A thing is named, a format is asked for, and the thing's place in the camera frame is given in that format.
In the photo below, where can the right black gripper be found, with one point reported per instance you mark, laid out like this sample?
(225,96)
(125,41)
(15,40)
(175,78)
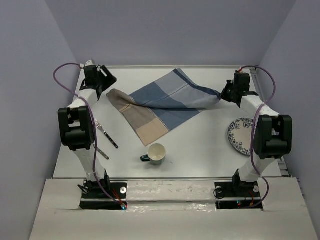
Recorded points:
(224,95)

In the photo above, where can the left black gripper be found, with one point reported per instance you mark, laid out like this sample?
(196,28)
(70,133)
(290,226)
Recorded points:
(110,79)

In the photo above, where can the blue and beige cloth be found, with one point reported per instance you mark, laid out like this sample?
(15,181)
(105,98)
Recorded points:
(163,105)

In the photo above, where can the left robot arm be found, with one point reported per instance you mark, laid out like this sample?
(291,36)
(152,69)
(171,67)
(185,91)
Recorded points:
(77,125)

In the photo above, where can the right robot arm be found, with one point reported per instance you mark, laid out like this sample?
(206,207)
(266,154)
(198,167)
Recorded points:
(270,139)

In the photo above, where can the blue floral plate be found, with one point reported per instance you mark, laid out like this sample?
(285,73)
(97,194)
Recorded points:
(239,135)

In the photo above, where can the metal fork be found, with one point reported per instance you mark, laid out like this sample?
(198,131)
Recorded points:
(101,129)

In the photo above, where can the metal knife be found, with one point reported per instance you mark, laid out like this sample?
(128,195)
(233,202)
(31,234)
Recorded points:
(101,152)

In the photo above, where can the green mug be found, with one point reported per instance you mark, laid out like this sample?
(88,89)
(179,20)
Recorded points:
(155,155)

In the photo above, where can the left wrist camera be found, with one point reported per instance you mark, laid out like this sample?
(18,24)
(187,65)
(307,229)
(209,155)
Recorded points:
(89,63)

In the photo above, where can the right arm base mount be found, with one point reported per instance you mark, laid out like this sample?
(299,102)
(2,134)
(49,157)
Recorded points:
(231,197)

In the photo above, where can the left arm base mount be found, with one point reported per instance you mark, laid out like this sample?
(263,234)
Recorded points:
(112,199)

